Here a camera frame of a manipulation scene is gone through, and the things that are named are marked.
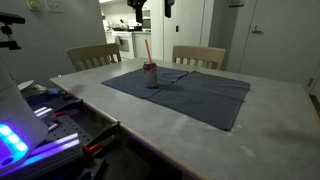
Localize small blue object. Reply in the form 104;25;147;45
47;87;62;97

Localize light wooden chair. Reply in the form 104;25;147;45
171;44;227;71
65;42;123;73

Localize silver door lever handle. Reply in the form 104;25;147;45
251;24;265;35

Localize black bracket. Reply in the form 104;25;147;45
77;157;108;180

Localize black clamp orange handle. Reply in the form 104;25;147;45
81;121;122;158
51;98;85;118

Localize black camera on mount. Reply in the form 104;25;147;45
0;12;27;52

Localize white oven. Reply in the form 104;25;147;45
111;30;136;62

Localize red drinking straw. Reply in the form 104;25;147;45
144;38;154;65

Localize grey door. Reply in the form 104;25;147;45
238;0;320;88

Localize silver red soda can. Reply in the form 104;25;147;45
142;61;159;89

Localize cream outlet plate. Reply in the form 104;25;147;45
25;0;42;12

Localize white light switch plate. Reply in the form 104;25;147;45
44;0;64;14

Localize aluminium rail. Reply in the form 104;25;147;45
19;132;84;168
33;106;55;122

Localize dark blue cloth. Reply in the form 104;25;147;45
101;65;190;100
146;70;252;132

